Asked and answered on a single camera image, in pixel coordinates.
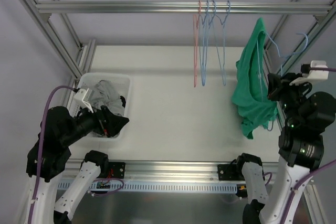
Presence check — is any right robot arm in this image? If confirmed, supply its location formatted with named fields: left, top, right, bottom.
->
left=234, top=73, right=335, bottom=223

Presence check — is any green tank top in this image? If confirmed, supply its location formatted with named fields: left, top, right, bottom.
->
left=231, top=18, right=278, bottom=140

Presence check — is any white plastic basket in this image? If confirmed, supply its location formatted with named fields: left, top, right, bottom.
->
left=77, top=72, right=133, bottom=142

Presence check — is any black tank top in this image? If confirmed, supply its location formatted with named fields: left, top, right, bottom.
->
left=120, top=95, right=126, bottom=108

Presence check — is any pink hanger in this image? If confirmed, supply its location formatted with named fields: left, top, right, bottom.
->
left=193, top=0, right=202, bottom=88

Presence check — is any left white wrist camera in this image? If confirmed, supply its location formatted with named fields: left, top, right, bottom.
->
left=72, top=87, right=94, bottom=113

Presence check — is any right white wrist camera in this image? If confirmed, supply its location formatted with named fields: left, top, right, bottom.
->
left=289, top=60, right=329, bottom=86

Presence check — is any aluminium hanging rail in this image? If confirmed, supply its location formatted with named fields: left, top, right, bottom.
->
left=35, top=1, right=333, bottom=16

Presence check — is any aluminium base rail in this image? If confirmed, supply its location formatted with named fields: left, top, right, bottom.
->
left=60, top=159, right=316, bottom=183

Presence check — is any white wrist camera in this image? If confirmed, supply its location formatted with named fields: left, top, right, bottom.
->
left=289, top=60, right=329, bottom=86
left=72, top=87, right=94, bottom=113

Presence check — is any white slotted cable duct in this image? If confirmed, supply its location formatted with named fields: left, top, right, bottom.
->
left=89, top=180, right=238, bottom=194

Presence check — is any dark grey tank top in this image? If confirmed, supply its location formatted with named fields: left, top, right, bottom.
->
left=89, top=80, right=125, bottom=116

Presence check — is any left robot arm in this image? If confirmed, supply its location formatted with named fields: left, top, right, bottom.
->
left=25, top=105, right=129, bottom=223

